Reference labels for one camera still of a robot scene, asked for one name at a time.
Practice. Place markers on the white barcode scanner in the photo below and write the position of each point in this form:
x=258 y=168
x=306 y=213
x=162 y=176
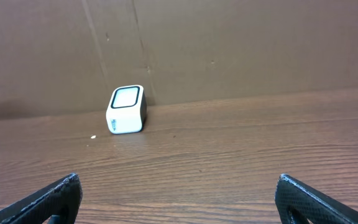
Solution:
x=127 y=110

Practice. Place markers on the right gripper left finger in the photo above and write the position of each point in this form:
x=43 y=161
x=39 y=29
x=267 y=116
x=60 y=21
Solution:
x=58 y=202

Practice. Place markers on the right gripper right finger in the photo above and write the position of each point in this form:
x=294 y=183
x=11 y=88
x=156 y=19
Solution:
x=297 y=202

